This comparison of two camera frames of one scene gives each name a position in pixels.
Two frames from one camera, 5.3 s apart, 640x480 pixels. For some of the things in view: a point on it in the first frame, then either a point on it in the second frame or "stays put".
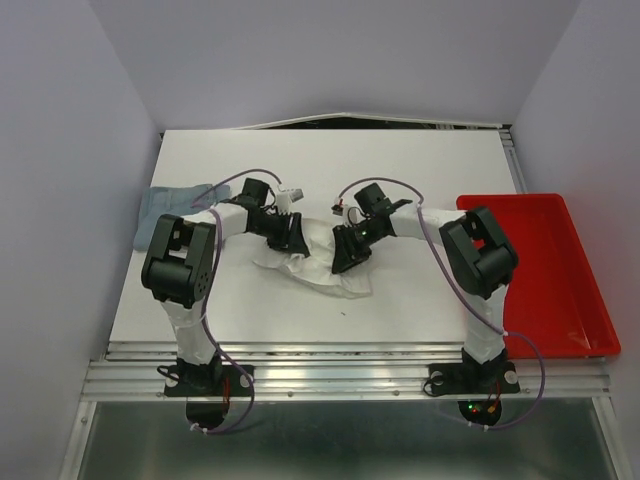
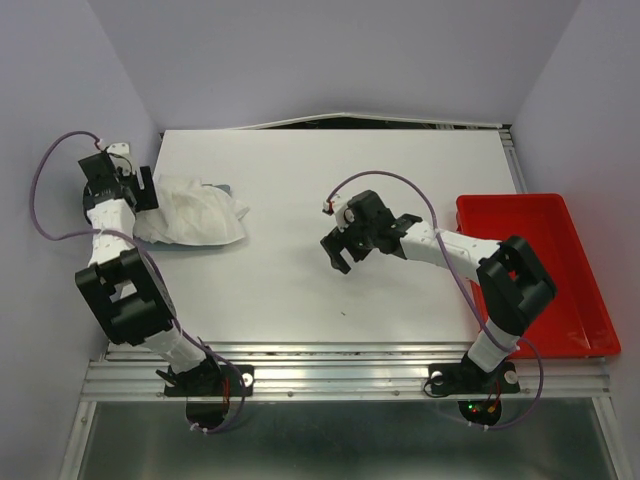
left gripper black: [290, 239] -> [145, 198]
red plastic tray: [555, 296] stays put
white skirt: [315, 269] -> [191, 213]
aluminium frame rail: [340, 371] stays put
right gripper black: [347, 252] stays put
